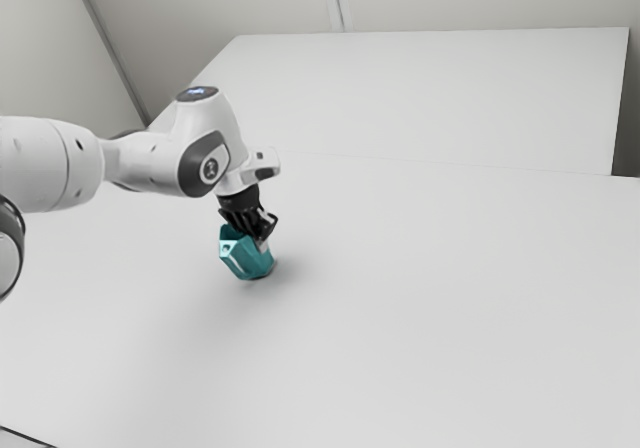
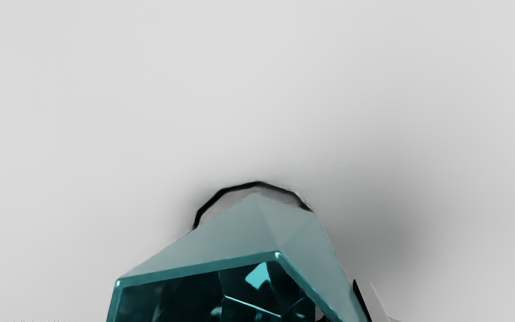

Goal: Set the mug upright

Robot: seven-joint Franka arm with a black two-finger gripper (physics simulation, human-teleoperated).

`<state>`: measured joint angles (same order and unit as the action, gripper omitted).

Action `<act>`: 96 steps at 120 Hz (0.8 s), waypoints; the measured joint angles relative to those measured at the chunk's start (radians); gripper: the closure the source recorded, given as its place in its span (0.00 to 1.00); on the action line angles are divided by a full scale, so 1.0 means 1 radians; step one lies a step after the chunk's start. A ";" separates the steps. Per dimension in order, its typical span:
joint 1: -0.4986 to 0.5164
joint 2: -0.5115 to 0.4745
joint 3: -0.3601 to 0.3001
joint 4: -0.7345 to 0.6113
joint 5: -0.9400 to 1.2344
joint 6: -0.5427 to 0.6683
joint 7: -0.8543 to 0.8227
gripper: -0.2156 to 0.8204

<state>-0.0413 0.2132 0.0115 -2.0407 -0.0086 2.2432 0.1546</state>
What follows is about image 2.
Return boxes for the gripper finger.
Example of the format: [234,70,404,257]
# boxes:
[352,279,402,322]

